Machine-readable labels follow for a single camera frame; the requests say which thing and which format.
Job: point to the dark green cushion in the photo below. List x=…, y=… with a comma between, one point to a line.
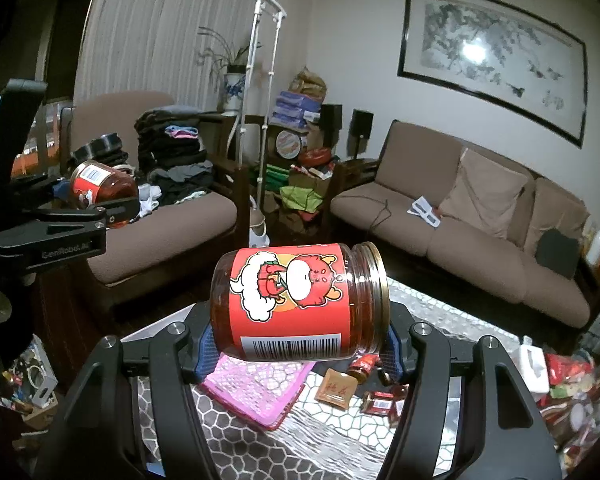
x=558, y=253

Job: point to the red sauce jar cartoon label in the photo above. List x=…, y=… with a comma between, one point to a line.
x=93, y=184

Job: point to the red sauce jar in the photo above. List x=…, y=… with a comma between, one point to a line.
x=362, y=367

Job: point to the tan sofa cushion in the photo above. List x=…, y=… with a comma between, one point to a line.
x=484, y=194

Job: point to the pink plastic basket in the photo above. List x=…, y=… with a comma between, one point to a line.
x=259, y=392

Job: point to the framed ink painting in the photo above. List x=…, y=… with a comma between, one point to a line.
x=501, y=54

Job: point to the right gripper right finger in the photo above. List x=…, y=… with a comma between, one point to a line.
x=397, y=351

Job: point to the papers on sofa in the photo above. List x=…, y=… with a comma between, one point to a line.
x=421, y=208

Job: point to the white garment steamer stand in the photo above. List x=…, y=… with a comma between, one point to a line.
x=267, y=20

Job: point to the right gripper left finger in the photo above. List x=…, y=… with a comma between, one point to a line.
x=206, y=352

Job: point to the brown three-seat sofa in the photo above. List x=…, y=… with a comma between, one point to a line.
x=370, y=198

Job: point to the red sauce jar barcode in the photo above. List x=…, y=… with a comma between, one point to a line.
x=319, y=302

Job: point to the brown tea packet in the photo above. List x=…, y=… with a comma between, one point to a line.
x=336, y=389

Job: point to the white tissue box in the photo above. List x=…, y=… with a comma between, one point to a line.
x=531, y=365

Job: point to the pile of folded clothes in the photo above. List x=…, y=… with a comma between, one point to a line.
x=171, y=153

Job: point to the potted plant blue vase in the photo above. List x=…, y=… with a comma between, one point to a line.
x=228, y=67

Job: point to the brown armchair left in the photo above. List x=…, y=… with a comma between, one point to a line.
x=200, y=229

